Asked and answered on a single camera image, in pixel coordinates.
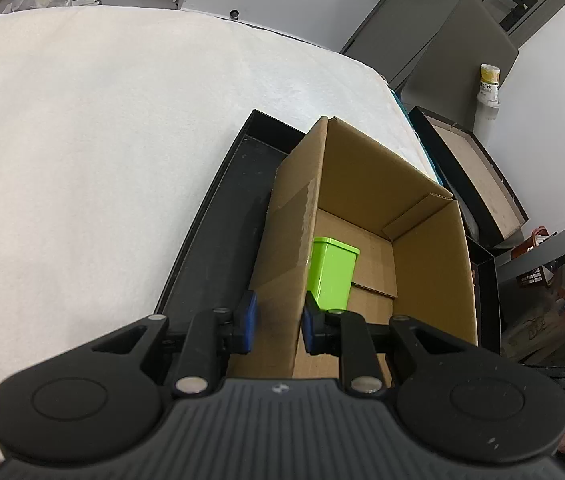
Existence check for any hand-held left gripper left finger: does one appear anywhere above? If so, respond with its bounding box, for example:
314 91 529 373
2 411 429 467
90 290 259 396

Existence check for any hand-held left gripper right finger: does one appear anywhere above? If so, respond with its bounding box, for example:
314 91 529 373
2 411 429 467
301 291 468 395

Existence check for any green plastic container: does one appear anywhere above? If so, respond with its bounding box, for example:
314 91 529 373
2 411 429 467
307 236 361 311

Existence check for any black tray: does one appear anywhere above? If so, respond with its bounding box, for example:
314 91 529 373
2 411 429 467
155 109 502 361

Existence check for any brown cardboard box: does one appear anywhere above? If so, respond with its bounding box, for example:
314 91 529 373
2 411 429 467
226 116 479 380

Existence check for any black framed board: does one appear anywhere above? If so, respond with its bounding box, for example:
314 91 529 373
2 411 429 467
407 106 530 248

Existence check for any yellow drink carton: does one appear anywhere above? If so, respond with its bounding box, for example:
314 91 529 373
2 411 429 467
477 63 501 103

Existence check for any grey chair back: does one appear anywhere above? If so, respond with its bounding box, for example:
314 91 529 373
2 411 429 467
400 0 519 133

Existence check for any grey square post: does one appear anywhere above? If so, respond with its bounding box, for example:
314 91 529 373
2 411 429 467
495 212 565 281

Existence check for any black door handle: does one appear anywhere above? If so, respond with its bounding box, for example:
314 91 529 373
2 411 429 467
499 0 537 31

